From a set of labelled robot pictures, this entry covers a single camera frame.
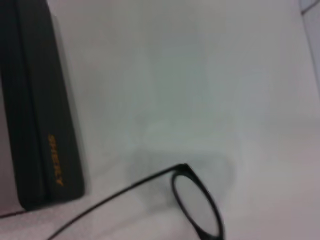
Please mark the black glasses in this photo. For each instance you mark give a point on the black glasses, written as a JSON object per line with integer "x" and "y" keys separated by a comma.
{"x": 187, "y": 169}

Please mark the black glasses case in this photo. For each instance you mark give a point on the black glasses case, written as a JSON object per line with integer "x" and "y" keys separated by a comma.
{"x": 30, "y": 100}

